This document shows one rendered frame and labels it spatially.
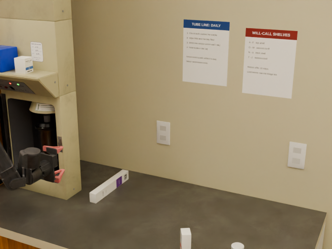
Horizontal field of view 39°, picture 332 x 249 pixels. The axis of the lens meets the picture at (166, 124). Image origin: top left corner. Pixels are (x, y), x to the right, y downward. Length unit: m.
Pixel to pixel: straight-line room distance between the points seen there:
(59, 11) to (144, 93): 0.59
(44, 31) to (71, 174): 0.63
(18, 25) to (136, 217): 0.92
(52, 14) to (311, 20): 1.00
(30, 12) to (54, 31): 0.13
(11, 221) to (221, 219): 0.85
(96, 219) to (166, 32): 0.87
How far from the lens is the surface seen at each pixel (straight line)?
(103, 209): 2.03
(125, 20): 2.23
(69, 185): 2.12
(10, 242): 2.05
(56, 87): 1.94
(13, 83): 2.00
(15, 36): 2.05
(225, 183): 2.22
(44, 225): 1.96
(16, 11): 2.03
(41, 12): 1.95
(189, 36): 2.09
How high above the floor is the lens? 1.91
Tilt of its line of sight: 19 degrees down
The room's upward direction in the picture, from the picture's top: straight up
